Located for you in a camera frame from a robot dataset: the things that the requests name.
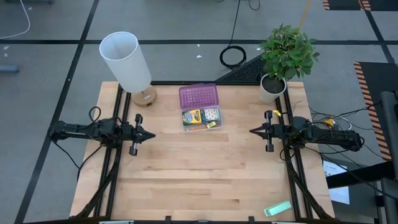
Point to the clear purple-lid pencil case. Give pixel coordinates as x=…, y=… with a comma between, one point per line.
x=197, y=96

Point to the yellow-green eraser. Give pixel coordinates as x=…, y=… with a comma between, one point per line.
x=211, y=124

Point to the black metal beam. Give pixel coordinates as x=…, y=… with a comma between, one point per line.
x=357, y=175

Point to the white shade table lamp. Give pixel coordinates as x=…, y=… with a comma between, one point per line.
x=124, y=62

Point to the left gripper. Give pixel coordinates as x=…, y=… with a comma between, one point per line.
x=130, y=134

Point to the grey metal pole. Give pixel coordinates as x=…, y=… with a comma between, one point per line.
x=388, y=140

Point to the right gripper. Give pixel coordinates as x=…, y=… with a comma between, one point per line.
x=280, y=133

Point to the hazard-striped black floor mat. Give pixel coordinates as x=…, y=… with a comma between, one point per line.
x=345, y=3
x=382, y=77

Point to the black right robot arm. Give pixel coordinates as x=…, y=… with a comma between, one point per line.
x=335, y=137

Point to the mint green box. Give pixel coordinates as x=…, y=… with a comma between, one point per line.
x=277, y=208

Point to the potted green plant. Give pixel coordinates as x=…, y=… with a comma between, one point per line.
x=286, y=56

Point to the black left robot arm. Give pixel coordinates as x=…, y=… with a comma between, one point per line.
x=77, y=132

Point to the orange pencil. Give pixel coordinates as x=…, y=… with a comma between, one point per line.
x=194, y=127

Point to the black aluminium rig frame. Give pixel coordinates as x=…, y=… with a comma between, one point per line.
x=192, y=83

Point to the grey floor bracket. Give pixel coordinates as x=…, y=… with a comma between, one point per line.
x=7, y=68

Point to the black perforated floor mat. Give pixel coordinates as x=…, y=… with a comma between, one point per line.
x=245, y=73

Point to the white paper sheet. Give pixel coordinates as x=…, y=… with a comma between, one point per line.
x=340, y=196

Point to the yellow green crayon box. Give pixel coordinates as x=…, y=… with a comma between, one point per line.
x=192, y=117

